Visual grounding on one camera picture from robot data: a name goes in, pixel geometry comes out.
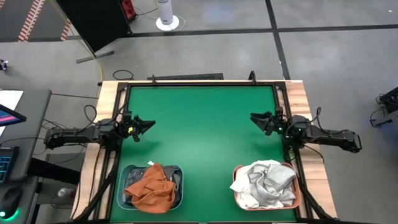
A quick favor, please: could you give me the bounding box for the orange plastic basket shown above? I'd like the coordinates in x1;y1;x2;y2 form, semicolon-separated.
232;164;302;212

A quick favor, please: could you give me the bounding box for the black computer mouse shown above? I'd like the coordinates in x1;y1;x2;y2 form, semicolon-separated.
0;186;23;220

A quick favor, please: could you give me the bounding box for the red and black box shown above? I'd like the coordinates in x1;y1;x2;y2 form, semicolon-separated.
121;0;137;20

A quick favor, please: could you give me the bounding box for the light grey waffle towel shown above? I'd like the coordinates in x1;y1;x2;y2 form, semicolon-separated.
247;164;297;208

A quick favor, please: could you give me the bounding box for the black floor cable loop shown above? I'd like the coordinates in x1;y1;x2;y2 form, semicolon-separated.
111;69;135;81

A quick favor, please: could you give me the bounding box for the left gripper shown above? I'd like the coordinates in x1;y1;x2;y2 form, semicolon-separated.
116;115;156;142

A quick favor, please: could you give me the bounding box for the green table mat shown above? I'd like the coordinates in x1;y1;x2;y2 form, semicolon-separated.
110;84;296;222

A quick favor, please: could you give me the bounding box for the white towel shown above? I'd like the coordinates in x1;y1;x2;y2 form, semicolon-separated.
229;159;282;210

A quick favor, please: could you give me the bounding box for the dark grey white-dashed towel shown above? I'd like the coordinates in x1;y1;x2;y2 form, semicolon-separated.
126;167;147;187

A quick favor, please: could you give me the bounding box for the grey side desk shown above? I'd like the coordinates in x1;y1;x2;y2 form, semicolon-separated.
0;89;52;224

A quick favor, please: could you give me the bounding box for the black equipment with cables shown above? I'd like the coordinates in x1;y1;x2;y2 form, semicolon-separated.
369;86;398;128

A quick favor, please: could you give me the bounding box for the black partition panel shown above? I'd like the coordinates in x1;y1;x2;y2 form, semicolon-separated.
55;0;132;54

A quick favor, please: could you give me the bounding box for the backlit keyboard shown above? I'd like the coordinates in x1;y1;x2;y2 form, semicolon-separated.
0;146;19;184

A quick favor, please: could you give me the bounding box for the orange towel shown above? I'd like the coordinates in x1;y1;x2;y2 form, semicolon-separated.
123;162;177;214

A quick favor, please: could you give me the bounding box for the computer monitor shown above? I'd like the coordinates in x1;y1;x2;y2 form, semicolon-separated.
0;104;27;128

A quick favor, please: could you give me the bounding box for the black aluminium table frame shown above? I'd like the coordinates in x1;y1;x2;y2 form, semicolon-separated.
71;79;340;224

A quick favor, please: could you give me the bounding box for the teal plastic basket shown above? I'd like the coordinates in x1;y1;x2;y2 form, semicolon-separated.
117;164;184;211

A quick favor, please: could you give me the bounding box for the clear water bottle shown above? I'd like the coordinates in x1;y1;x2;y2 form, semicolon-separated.
57;187;76;200

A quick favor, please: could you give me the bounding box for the black power strip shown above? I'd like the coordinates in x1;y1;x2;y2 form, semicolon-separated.
146;73;224;81

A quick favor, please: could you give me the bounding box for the white tower fan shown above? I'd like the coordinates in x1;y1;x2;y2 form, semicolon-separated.
155;0;180;32

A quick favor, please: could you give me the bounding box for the grey panel foot bar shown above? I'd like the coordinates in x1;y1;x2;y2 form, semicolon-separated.
76;50;115;64

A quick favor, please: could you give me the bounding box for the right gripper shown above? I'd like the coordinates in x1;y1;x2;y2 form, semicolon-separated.
250;111;295;136

